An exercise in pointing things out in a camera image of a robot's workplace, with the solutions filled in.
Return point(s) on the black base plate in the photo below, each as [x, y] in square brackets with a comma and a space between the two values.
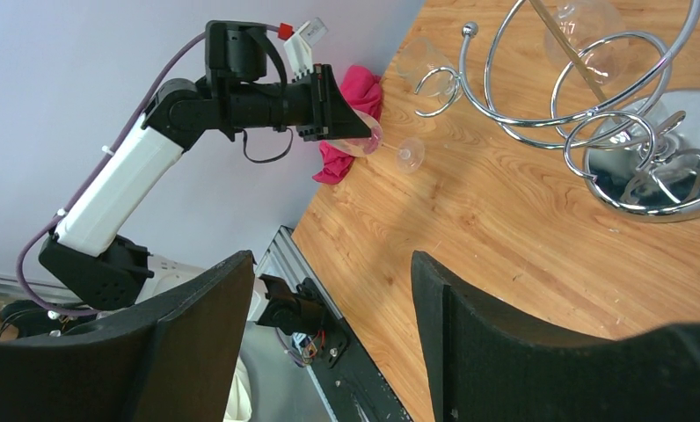
[348, 379]

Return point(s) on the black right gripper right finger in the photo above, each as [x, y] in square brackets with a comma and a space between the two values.
[486, 360]

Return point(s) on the chrome wine glass rack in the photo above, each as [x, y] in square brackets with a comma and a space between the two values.
[638, 151]

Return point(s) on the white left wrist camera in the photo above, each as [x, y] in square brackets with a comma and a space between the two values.
[298, 44]

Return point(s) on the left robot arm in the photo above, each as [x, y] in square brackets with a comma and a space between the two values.
[247, 84]

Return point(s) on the pink cloth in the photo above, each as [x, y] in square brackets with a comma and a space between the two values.
[362, 91]

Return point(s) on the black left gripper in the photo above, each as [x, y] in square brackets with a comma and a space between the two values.
[319, 110]

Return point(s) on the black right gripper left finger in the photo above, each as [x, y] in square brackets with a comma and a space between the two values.
[169, 358]

